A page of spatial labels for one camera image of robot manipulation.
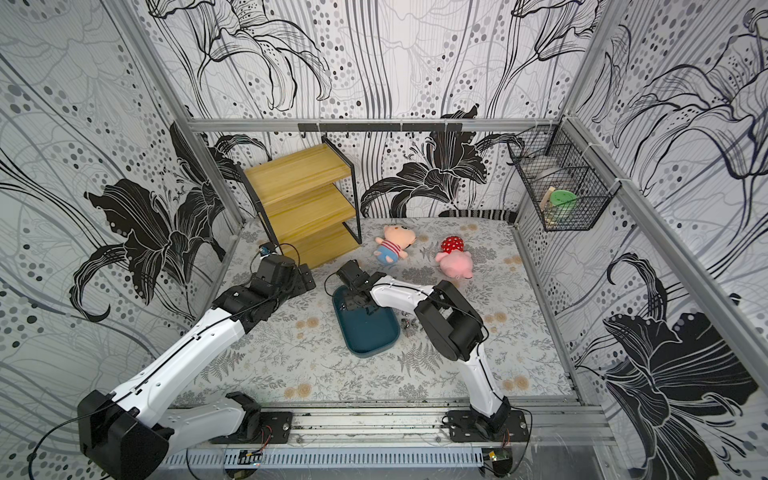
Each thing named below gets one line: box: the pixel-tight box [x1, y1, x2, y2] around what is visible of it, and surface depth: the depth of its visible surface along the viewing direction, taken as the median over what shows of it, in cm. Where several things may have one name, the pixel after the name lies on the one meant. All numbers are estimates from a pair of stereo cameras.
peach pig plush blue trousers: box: [374, 225, 417, 265], surface depth 106 cm
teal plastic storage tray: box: [332, 285, 401, 358], surface depth 87 cm
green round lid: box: [550, 189, 577, 210], surface depth 80 cm
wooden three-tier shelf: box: [236, 136, 362, 270], surface depth 95 cm
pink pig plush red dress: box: [435, 235, 473, 279], surface depth 102 cm
